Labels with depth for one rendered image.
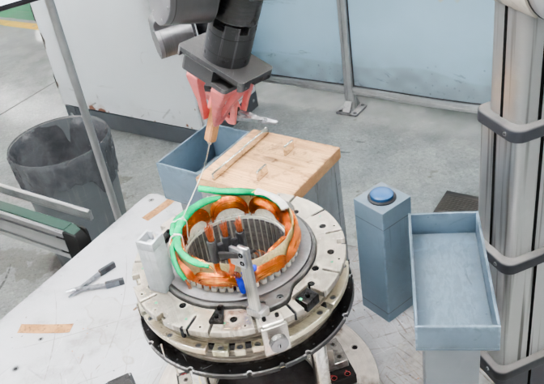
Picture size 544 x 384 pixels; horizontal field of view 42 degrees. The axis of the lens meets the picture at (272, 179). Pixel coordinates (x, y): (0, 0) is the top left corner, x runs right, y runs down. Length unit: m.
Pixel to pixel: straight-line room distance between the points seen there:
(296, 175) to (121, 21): 2.33
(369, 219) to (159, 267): 0.41
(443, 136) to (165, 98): 1.35
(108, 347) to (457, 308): 0.70
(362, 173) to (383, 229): 1.97
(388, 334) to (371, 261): 0.14
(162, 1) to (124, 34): 2.73
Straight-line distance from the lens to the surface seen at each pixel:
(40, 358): 1.47
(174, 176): 1.36
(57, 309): 1.56
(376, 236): 1.24
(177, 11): 0.77
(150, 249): 0.97
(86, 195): 2.65
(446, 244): 1.14
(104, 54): 3.67
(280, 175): 1.26
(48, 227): 1.87
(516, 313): 1.37
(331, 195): 1.34
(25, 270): 3.09
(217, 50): 0.83
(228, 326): 0.94
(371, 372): 1.25
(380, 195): 1.22
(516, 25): 1.09
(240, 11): 0.80
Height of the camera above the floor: 1.75
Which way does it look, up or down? 33 degrees down
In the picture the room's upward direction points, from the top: 9 degrees counter-clockwise
